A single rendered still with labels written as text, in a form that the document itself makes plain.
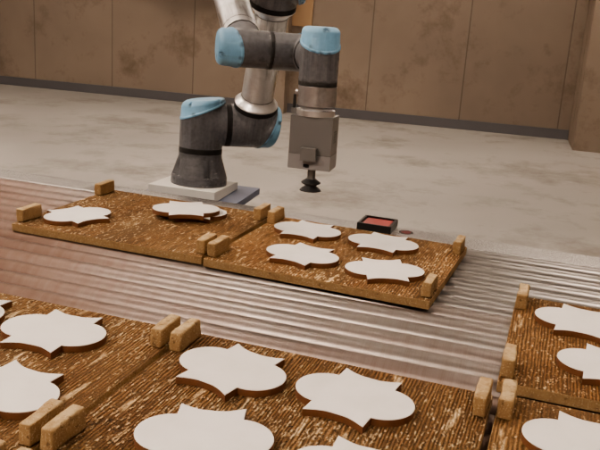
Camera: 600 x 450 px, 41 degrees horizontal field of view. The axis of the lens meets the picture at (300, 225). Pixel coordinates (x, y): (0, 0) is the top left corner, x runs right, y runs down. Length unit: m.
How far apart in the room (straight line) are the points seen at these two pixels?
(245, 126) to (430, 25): 8.28
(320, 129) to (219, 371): 0.68
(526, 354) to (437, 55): 9.26
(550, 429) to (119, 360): 0.52
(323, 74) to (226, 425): 0.82
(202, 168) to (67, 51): 9.84
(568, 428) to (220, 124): 1.40
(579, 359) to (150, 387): 0.57
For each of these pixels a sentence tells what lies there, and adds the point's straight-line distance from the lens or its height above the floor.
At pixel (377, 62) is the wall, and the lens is 10.42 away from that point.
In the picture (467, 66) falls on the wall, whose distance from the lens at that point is 10.30.
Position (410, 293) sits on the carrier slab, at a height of 0.94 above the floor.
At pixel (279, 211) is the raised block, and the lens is 1.68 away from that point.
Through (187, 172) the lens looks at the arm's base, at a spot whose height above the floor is 0.94.
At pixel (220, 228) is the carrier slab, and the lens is 1.62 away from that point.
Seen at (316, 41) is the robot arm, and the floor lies 1.32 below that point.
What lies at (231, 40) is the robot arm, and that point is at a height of 1.31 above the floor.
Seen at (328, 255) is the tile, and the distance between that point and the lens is 1.45.
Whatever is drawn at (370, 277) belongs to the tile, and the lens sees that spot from 1.35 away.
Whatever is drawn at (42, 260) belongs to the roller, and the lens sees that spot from 1.48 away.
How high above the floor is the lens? 1.38
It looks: 15 degrees down
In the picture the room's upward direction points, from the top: 4 degrees clockwise
